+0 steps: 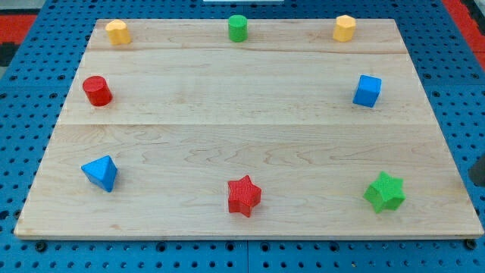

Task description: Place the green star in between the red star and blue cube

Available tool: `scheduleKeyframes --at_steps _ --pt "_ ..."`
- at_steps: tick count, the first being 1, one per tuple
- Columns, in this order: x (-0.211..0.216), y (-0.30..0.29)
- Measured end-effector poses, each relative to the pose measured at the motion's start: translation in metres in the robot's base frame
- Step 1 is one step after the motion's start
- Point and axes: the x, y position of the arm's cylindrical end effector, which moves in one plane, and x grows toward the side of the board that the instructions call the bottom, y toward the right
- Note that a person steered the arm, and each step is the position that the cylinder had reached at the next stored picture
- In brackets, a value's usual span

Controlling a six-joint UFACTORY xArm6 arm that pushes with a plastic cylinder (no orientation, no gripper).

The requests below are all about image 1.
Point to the yellow heart block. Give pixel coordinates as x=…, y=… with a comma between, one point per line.
x=118, y=33

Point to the blue triangle block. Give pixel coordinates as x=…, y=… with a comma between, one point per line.
x=102, y=172

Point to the light wooden board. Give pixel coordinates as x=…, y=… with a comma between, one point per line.
x=192, y=110

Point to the blue cube block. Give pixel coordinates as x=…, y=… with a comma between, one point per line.
x=367, y=91

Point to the red star block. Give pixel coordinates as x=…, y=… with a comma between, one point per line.
x=243, y=196

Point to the green cylinder block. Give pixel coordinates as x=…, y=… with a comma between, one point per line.
x=237, y=28

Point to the red cylinder block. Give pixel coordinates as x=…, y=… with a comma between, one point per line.
x=97, y=90

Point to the yellow hexagon block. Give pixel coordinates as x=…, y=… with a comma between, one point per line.
x=344, y=28

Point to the dark robot pusher tip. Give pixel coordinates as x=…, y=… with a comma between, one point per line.
x=477, y=172

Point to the green star block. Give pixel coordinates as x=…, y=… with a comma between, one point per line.
x=385, y=193

